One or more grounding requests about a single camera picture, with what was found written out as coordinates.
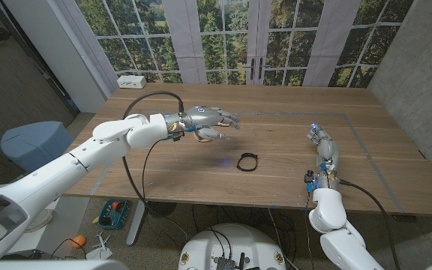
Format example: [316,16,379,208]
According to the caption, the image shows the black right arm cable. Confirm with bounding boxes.
[337,178,403,270]

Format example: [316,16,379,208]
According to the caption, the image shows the white floor board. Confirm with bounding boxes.
[9,194,92,258]

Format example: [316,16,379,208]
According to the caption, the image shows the black velcro strap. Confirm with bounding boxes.
[236,152,260,173]

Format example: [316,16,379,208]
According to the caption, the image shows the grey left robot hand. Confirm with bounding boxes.
[165,106,241,143]

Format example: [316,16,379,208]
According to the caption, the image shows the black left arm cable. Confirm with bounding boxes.
[121,90,185,206]

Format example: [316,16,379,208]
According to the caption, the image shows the grey tape outline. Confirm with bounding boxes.
[90,109,407,215]

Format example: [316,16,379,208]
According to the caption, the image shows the white table leg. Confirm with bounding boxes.
[125,200,148,248]

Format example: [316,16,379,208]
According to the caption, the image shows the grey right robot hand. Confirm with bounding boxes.
[305,122,341,191]

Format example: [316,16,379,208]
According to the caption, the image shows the teal basket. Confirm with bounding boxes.
[96,198,130,230]

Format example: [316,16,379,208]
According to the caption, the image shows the white toy airplane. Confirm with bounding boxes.
[85,231,114,262]

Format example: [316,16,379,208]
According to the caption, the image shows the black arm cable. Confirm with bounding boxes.
[337,178,403,270]
[121,90,185,206]

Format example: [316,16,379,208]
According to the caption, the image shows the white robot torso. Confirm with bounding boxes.
[178,223,287,270]

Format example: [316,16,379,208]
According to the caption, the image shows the blue-grey ottoman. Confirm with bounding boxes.
[0,120,75,177]

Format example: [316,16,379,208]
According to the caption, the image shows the black round fan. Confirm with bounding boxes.
[146,201,178,218]

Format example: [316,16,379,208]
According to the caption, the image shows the white box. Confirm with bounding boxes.
[116,74,148,89]

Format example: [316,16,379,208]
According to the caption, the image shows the white sneaker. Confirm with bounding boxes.
[24,208,54,233]

